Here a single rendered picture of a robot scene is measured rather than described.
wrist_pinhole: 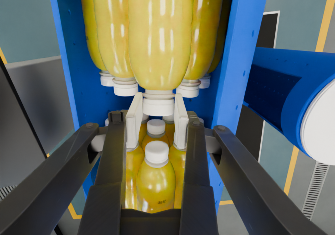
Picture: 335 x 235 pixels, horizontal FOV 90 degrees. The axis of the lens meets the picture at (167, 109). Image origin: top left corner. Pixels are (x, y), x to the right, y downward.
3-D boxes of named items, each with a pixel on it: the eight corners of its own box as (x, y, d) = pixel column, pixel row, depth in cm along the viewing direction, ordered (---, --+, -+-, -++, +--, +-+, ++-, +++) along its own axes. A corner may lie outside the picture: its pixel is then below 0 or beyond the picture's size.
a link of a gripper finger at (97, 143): (122, 153, 13) (82, 153, 12) (132, 122, 17) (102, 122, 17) (121, 136, 12) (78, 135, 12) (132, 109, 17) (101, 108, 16)
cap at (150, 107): (135, 96, 20) (135, 111, 20) (158, 100, 18) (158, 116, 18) (158, 94, 23) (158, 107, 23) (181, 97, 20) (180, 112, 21)
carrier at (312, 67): (234, 36, 114) (200, 63, 121) (409, 27, 34) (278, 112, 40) (254, 68, 123) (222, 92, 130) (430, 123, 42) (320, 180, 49)
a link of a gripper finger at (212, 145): (190, 137, 12) (231, 138, 12) (183, 110, 17) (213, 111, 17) (188, 154, 13) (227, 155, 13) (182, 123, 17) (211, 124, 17)
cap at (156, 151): (142, 151, 29) (142, 142, 28) (164, 148, 30) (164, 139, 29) (147, 166, 26) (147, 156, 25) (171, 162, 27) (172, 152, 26)
